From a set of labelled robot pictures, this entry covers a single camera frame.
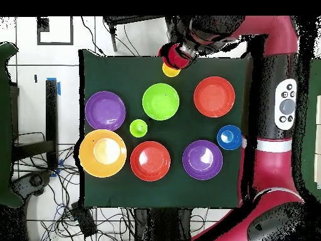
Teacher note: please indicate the yellow plastic cup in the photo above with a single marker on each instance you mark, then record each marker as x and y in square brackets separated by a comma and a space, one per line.
[170, 72]

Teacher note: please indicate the red plastic cup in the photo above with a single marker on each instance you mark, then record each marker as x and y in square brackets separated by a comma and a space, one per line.
[169, 54]

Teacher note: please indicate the green plastic bowl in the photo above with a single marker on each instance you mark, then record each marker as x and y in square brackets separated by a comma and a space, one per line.
[160, 101]

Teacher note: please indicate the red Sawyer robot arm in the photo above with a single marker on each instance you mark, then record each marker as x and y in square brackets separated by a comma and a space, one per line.
[273, 163]

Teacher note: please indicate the orange-red plastic bowl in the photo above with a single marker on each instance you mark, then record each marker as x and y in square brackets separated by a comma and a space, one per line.
[150, 161]
[214, 96]

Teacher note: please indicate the dark green tablecloth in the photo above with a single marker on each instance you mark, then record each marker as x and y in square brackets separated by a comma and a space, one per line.
[125, 72]

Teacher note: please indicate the green plastic cup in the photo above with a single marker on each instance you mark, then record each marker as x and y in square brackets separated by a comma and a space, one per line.
[138, 128]

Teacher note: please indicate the small blue plastic bowl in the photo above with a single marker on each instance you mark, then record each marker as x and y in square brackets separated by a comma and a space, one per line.
[229, 137]

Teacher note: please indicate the purple plastic bowl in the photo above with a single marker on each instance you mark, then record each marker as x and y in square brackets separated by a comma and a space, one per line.
[202, 160]
[105, 110]

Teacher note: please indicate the large orange plastic bowl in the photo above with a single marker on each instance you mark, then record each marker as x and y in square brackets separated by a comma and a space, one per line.
[100, 153]

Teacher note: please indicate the blue tape strip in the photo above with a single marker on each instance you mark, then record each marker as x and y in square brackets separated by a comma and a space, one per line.
[59, 89]

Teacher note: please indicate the neighbouring green table cloth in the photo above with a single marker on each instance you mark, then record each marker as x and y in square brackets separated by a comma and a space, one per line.
[5, 125]
[309, 125]

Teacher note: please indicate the white box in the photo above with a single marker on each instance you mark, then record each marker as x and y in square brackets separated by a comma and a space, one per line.
[318, 140]

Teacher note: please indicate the black power adapter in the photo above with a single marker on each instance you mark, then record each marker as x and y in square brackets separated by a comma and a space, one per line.
[84, 221]

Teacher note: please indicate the black camera stand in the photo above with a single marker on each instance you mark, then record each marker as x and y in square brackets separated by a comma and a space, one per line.
[113, 40]

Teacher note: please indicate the black metal frame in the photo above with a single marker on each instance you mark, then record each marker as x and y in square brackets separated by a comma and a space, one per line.
[51, 113]

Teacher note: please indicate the black square floor frame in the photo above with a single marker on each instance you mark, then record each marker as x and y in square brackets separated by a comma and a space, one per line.
[43, 25]

